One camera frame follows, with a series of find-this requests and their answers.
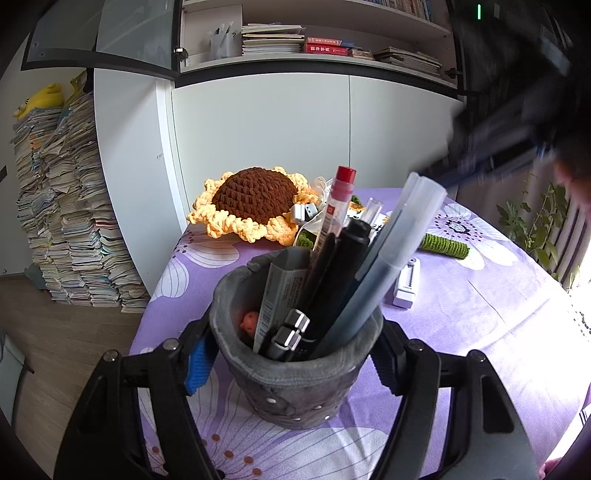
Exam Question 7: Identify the grey felt pen holder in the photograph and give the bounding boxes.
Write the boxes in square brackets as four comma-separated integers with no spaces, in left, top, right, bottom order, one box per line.
[208,252,384,430]

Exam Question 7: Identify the black marker pen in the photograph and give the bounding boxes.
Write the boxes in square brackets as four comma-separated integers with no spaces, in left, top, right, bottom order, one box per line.
[264,218,373,361]

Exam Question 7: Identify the blue pen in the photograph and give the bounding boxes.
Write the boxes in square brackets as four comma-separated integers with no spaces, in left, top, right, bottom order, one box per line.
[311,173,447,359]

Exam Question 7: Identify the red gel pen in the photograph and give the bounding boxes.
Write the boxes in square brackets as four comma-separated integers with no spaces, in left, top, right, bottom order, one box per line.
[310,166,356,267]

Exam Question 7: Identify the pink patterned pen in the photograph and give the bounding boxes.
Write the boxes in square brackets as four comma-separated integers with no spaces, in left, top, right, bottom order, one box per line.
[360,197,384,240]

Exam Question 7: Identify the purple floral tablecloth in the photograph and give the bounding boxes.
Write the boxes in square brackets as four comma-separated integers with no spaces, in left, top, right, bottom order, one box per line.
[131,176,590,479]

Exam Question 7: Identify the white bookshelf cabinet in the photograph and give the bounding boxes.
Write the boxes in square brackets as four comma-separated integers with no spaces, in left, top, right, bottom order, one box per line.
[94,1,460,290]

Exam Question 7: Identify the pile of stacked books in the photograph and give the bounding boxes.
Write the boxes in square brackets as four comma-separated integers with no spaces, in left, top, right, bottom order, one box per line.
[12,93,149,313]

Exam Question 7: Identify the green potted plant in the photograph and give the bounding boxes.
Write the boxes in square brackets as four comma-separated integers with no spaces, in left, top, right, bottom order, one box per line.
[496,172,570,281]

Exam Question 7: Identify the crochet sunflower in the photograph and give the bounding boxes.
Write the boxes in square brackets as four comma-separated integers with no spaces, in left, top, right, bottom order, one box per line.
[185,166,471,262]

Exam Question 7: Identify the red book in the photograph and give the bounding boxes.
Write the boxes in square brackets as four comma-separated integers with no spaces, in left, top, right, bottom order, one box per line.
[304,43,349,56]

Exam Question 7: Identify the clear pen cup on shelf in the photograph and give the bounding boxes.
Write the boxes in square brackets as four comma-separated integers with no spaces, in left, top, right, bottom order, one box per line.
[209,22,235,60]

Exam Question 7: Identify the yellow plush toy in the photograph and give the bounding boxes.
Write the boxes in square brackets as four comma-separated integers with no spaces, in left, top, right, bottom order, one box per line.
[13,83,64,120]

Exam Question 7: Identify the left glass cabinet door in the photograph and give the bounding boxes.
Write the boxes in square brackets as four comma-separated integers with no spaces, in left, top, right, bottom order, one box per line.
[21,0,186,80]

